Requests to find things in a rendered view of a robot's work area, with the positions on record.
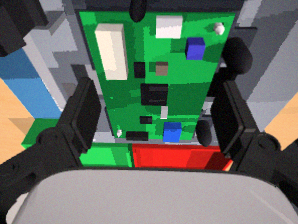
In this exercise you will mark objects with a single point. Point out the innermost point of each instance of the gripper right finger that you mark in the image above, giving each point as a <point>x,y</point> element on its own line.
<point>253,152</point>

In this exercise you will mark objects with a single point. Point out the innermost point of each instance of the red open bin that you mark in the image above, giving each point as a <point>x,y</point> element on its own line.
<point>179,156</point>

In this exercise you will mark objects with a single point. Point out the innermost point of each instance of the green circuit board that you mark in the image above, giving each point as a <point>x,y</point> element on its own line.
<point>155,74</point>

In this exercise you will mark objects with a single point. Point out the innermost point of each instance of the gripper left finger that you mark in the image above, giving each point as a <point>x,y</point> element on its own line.
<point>74,132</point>

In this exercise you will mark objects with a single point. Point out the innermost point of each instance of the green open bin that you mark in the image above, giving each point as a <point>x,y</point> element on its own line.
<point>100,154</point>

